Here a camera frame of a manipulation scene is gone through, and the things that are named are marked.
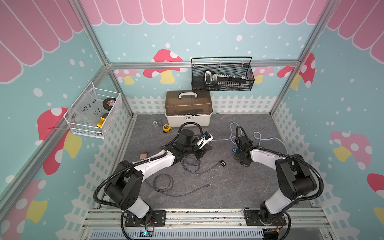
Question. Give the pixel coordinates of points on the white box brown lid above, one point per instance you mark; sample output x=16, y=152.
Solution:
x=183, y=106

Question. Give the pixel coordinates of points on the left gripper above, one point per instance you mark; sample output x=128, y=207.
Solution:
x=202, y=150

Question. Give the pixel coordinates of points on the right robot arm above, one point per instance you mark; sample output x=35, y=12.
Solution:
x=298, y=180

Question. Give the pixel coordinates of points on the yellow tape measure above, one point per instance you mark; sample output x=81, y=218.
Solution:
x=166, y=128

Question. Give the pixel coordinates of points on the socket set in basket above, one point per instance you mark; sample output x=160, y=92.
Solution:
x=222, y=81

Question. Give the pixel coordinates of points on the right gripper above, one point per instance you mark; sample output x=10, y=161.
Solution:
x=235, y=157

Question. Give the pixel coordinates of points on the yellow tool in bin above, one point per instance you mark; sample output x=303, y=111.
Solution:
x=102, y=120

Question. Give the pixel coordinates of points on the black tape roll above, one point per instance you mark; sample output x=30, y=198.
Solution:
x=109, y=103

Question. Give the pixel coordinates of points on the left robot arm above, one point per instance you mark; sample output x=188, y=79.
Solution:
x=122, y=188

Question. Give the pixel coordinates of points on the black mp3 player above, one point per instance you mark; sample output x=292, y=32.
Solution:
x=222, y=162

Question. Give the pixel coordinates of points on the clear wall bin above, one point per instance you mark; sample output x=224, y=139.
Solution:
x=84, y=114

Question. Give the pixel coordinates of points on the black wire mesh basket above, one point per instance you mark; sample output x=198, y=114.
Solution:
x=237, y=66

